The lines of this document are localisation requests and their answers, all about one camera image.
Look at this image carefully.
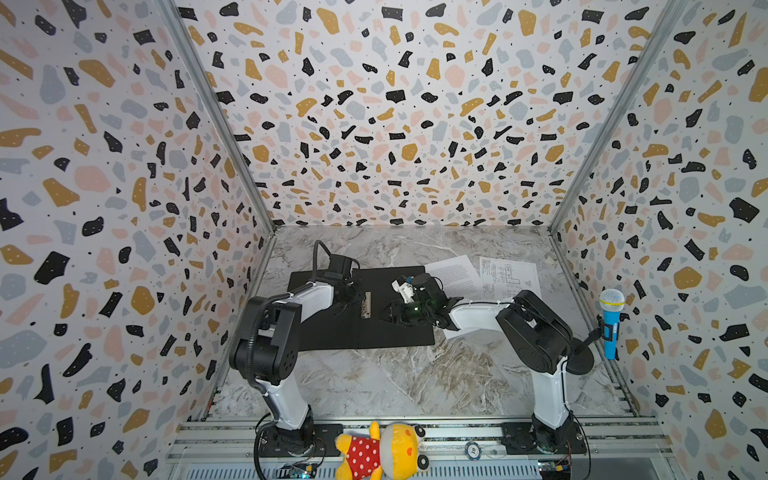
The orange and black folder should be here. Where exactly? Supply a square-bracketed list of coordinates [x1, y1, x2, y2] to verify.
[300, 266, 435, 352]

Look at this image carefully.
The technical drawing paper sheet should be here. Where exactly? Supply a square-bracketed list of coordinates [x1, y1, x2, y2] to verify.
[480, 257, 541, 301]

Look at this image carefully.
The text printed paper sheet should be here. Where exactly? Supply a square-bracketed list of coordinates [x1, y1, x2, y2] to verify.
[425, 255, 482, 300]

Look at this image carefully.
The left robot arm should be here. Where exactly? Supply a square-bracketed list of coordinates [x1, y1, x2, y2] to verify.
[229, 261, 359, 453]

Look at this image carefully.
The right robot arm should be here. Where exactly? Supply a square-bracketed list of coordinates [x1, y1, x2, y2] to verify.
[390, 273, 595, 454]

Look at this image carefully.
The yellow plush toy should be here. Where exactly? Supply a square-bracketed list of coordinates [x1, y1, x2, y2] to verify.
[335, 422, 430, 480]

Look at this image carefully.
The black microphone stand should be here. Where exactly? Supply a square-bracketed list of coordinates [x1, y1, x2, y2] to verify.
[566, 327, 602, 375]

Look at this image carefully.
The blue toy microphone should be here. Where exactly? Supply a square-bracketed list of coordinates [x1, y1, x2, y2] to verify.
[599, 289, 625, 360]

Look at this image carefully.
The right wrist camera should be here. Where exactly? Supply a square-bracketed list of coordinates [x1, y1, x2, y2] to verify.
[392, 276, 415, 304]

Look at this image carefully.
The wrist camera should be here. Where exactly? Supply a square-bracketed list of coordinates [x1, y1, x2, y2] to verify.
[326, 254, 360, 280]
[392, 276, 415, 304]

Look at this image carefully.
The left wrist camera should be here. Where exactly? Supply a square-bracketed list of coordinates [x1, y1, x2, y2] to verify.
[326, 254, 360, 280]

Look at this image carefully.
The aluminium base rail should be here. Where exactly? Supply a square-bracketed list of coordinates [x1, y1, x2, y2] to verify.
[162, 416, 685, 479]

